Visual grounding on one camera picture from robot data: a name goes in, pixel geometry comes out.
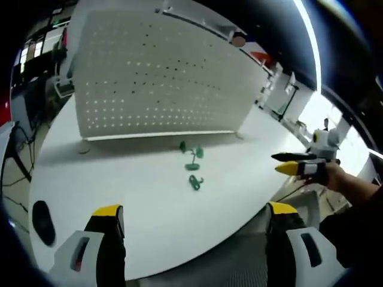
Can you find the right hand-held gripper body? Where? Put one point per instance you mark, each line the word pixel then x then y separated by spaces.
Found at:
pixel 324 143

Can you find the small green hook assembly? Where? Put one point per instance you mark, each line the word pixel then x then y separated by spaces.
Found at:
pixel 182 146

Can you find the white perforated mounting plate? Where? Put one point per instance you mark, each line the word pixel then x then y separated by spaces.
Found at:
pixel 167 80

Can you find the person's right hand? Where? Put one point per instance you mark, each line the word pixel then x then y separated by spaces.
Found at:
pixel 332 176

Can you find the black metal frame stand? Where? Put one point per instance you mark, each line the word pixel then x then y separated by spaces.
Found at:
pixel 288 98

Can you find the black oval pad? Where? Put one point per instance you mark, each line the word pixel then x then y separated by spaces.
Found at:
pixel 43 222

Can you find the white equipment cart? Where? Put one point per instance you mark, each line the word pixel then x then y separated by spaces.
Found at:
pixel 63 86

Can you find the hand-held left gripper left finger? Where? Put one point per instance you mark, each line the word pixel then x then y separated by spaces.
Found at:
pixel 89 248

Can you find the ceiling light strip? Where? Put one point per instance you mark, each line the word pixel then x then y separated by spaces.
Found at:
pixel 311 42

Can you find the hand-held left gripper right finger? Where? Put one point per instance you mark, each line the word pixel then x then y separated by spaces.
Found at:
pixel 302 248

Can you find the tall green hook assembly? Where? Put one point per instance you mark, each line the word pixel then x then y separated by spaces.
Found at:
pixel 194 158

